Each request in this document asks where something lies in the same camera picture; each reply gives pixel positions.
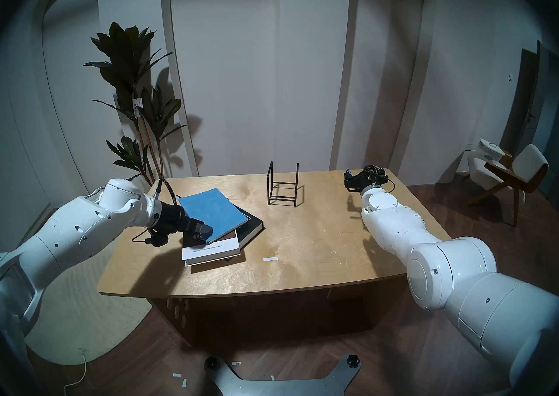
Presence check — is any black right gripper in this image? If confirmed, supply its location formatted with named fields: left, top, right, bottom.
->
left=344, top=166, right=390, bottom=192

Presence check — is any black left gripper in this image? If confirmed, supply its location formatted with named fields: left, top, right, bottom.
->
left=151, top=201, right=214, bottom=245

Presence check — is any thin blue book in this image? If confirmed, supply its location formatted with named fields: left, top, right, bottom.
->
left=178, top=188, right=250, bottom=245

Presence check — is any white book brown cover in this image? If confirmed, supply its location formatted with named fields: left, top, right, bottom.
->
left=182, top=229, right=242, bottom=267

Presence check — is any thick black hardcover book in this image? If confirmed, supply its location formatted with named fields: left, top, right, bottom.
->
left=223, top=199, right=264, bottom=261

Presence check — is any round beige rug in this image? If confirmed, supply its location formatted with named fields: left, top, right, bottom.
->
left=26, top=242, right=153, bottom=365

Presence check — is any white wooden armchair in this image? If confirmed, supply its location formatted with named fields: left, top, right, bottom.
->
left=463, top=144, right=549, bottom=227

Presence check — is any dark door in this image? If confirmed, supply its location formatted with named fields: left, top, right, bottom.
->
left=500, top=41, right=559, bottom=199

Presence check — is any tall green potted plant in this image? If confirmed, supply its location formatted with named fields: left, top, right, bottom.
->
left=83, top=22, right=188, bottom=184

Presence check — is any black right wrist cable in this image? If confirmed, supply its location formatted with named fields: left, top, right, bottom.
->
left=363, top=165, right=396, bottom=193

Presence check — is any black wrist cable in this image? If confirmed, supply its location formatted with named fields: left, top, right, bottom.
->
left=131, top=179, right=179, bottom=248
left=363, top=165, right=396, bottom=193

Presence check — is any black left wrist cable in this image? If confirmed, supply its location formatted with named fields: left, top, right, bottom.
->
left=131, top=179, right=179, bottom=248

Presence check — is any black wire book stand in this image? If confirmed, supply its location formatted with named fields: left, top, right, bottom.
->
left=266, top=161, right=300, bottom=206

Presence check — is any grey metal robot base plate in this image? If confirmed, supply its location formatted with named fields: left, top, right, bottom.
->
left=206, top=354, right=363, bottom=396

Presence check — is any white floor cable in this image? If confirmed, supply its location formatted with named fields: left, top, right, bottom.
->
left=63, top=347, right=88, bottom=393

